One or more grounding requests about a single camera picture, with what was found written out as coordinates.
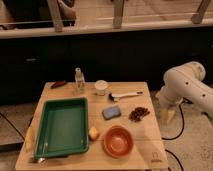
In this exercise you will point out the red brown pepper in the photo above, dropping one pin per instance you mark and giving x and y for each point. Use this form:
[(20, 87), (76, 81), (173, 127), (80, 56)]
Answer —
[(58, 84)]

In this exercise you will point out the white cup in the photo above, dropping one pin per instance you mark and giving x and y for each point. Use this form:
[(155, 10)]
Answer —
[(101, 87)]

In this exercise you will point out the clear spray bottle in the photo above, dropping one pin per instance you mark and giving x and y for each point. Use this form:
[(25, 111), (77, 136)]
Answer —
[(79, 79)]

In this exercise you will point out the blue sponge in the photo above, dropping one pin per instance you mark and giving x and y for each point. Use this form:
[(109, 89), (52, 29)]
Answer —
[(111, 112)]

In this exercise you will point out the green plastic tray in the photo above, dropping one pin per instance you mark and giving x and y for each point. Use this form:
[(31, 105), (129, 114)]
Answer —
[(63, 128)]

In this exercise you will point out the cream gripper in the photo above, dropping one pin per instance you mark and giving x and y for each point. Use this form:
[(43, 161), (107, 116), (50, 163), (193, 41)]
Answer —
[(167, 113)]

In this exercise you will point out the yellow round fruit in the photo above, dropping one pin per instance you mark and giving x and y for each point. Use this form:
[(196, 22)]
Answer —
[(94, 133)]

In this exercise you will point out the pile of brown beans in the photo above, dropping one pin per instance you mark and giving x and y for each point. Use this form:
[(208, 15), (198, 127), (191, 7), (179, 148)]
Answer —
[(138, 113)]

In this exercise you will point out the wooden railing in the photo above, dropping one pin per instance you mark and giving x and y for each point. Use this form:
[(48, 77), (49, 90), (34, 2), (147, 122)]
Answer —
[(39, 18)]

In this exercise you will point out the metal spoon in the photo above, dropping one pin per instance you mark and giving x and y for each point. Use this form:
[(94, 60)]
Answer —
[(42, 159)]

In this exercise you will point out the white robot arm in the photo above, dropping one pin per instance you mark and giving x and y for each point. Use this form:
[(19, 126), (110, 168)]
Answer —
[(186, 81)]

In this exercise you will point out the orange bowl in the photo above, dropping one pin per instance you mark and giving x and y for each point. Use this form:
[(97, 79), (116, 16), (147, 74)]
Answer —
[(117, 142)]

